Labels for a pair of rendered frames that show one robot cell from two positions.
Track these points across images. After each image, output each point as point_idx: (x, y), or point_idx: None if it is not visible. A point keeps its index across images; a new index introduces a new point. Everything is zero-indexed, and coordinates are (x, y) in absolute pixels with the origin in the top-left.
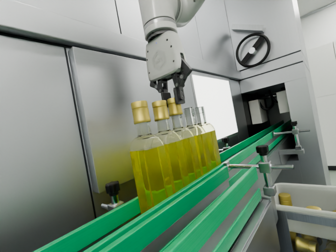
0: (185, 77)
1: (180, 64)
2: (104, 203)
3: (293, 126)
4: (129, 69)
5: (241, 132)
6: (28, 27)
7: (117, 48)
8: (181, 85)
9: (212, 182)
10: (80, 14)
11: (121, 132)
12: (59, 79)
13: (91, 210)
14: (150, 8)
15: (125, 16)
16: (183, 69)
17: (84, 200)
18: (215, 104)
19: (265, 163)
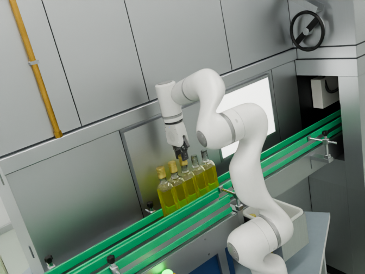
0: (186, 148)
1: (182, 143)
2: (146, 209)
3: (323, 136)
4: (156, 128)
5: (287, 125)
6: (105, 133)
7: (146, 116)
8: (184, 151)
9: (202, 202)
10: (124, 103)
11: (152, 170)
12: (119, 149)
13: (140, 210)
14: (164, 111)
15: (151, 82)
16: (184, 144)
17: (136, 206)
18: None
19: (235, 193)
